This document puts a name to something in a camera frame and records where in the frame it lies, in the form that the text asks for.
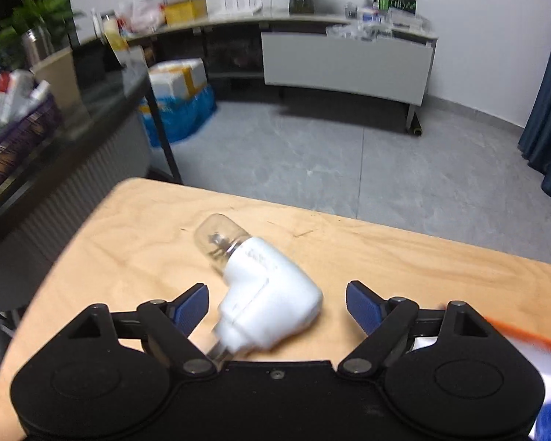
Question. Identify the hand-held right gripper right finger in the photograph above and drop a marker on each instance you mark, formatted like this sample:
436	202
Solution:
362	305

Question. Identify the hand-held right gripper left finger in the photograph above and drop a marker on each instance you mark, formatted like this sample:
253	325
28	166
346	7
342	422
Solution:
190	307

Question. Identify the white plug-in vaporizer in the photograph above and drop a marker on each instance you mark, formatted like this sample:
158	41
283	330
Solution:
271	294

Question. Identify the orange and white box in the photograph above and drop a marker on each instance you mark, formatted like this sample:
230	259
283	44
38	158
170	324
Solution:
546	367

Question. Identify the round black coffee table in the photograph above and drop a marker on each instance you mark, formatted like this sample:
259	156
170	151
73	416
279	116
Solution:
73	170

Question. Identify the blue plastic bag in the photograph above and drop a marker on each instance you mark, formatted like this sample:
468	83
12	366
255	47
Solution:
183	115

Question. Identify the white foam box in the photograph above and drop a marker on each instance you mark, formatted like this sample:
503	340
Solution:
179	78

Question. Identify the purple patterned tin tray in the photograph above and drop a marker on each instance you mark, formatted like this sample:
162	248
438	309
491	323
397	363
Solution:
18	147

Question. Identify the white TV cabinet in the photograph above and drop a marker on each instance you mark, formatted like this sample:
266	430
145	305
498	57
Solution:
344	64

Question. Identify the beige box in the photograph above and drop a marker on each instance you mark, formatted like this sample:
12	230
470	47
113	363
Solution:
57	78

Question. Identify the white red-blue medicine box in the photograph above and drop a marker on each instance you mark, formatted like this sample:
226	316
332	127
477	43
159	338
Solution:
13	92

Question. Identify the clear plastic bags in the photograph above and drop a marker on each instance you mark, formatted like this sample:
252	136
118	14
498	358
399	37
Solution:
376	25

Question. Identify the yellow box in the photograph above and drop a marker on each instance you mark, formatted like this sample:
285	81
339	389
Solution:
183	11

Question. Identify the white and red plastic bag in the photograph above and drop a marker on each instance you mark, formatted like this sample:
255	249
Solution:
142	11

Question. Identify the steel thermos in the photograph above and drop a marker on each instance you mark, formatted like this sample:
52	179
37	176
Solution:
36	46

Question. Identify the large green potted plant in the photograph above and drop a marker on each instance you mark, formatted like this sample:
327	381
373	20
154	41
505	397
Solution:
32	11

